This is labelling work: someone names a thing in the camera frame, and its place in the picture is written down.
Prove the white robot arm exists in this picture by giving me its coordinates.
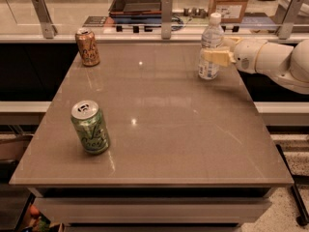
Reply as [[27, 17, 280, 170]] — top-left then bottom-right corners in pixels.
[[201, 37, 309, 95]]

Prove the metal railing bracket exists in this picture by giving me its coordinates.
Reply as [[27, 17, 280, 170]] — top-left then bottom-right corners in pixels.
[[31, 0, 58, 39], [276, 0, 304, 40], [161, 0, 173, 40]]

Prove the right metal railing bracket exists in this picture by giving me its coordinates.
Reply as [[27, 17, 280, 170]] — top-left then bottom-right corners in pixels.
[[276, 0, 304, 40]]

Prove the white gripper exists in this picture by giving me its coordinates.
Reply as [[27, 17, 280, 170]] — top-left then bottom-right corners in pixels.
[[202, 37, 267, 74]]

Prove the green soda can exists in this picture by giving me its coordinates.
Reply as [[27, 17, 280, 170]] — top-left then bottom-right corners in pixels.
[[70, 101, 110, 155]]

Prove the open dark tray box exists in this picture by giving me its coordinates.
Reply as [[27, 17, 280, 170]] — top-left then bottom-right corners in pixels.
[[109, 0, 161, 17]]

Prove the orange soda can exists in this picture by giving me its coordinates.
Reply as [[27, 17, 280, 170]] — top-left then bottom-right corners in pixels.
[[75, 27, 100, 67]]

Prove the middle metal railing bracket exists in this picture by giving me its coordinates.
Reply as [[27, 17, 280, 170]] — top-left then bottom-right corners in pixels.
[[161, 0, 173, 40]]

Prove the clear plastic water bottle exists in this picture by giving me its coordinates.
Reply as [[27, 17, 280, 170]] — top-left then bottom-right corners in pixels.
[[198, 13, 224, 80]]

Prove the brown cardboard box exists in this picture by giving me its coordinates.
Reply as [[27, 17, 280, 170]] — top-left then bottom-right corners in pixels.
[[209, 0, 249, 23]]

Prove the left metal railing bracket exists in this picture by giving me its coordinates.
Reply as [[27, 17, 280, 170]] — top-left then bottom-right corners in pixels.
[[31, 0, 58, 39]]

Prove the grey table drawer cabinet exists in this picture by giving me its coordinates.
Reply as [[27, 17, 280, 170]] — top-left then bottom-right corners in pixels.
[[35, 196, 271, 226]]

